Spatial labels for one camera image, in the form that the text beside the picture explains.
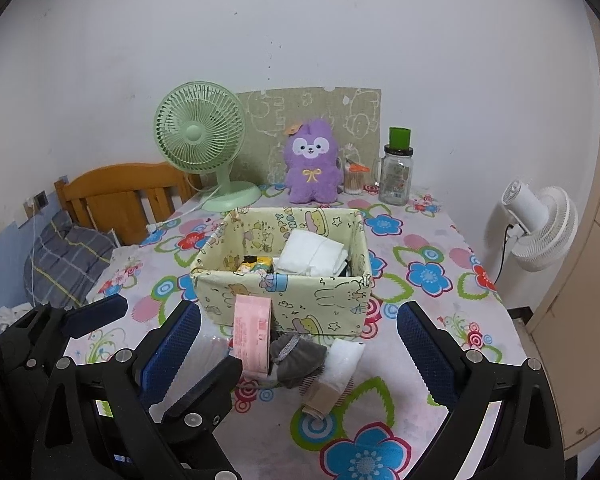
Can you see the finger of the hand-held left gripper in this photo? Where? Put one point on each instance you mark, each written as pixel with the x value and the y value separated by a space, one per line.
pixel 100 310
pixel 210 385

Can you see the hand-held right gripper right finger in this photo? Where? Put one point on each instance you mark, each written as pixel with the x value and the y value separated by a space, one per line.
pixel 427 360

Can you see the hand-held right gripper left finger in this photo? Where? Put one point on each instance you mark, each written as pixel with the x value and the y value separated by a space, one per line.
pixel 172 350

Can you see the pink packet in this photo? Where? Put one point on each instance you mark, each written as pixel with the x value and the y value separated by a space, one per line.
pixel 252 335

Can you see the white sock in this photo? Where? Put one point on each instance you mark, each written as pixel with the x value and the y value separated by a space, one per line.
pixel 342 365

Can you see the grey sock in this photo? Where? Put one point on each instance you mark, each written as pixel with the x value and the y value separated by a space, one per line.
pixel 300 360

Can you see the yellow cartoon storage box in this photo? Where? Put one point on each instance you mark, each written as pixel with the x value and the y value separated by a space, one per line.
pixel 325 305

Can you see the cartoon tissue pack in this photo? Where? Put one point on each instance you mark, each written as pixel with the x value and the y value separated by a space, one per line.
pixel 265 262

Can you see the white cloth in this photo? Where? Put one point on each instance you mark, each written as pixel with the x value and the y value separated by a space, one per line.
pixel 10 316
pixel 310 255

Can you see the crumpled white cloth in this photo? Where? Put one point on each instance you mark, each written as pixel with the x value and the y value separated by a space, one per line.
pixel 10 316

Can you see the grey plaid pillow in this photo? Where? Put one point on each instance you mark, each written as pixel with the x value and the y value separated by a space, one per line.
pixel 65 260

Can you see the floral tablecloth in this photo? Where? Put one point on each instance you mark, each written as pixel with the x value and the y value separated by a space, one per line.
pixel 415 240

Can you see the white standing fan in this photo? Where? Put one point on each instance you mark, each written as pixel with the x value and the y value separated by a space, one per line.
pixel 545 230

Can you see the glass jar with green lid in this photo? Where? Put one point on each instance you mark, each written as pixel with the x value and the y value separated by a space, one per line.
pixel 394 180

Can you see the beige door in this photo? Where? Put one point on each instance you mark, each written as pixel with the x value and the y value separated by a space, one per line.
pixel 590 260

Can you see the cotton swab container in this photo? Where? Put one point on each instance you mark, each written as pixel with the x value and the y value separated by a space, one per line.
pixel 355 180

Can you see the green desk fan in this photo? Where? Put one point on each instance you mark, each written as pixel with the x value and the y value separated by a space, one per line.
pixel 195 132

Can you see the purple plush toy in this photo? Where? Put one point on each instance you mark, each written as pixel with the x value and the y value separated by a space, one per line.
pixel 312 180

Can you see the green patterned board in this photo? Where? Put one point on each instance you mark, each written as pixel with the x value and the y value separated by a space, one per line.
pixel 275 110

